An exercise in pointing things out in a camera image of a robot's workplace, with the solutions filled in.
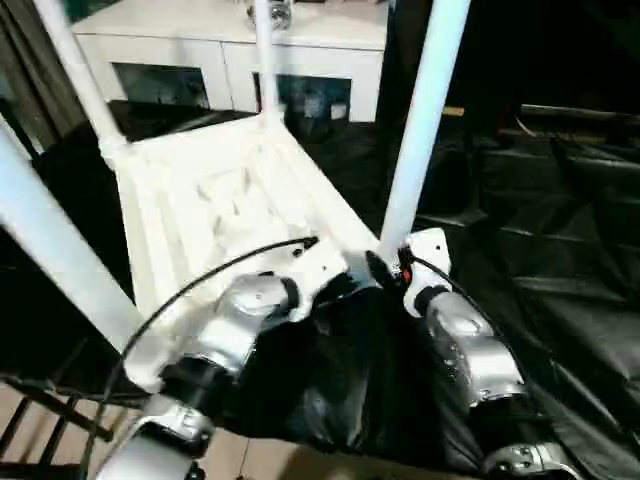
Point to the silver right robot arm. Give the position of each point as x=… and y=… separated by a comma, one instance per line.
x=475, y=350

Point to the white upturned plastic table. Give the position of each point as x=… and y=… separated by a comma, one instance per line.
x=210, y=210

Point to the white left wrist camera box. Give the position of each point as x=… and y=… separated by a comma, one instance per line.
x=320, y=260

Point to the black glossy tv stand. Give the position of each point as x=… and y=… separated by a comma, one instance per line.
x=580, y=117

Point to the grey curtain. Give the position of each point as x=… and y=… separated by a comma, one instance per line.
x=35, y=85

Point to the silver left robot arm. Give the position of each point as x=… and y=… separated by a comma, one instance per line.
x=235, y=330

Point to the white glass-door cabinet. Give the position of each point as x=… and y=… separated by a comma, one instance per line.
x=175, y=55

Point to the black glossy mat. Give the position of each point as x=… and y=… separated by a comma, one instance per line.
x=525, y=300

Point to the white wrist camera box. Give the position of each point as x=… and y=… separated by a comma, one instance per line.
x=320, y=260
x=430, y=245

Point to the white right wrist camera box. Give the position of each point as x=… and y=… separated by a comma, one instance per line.
x=430, y=245

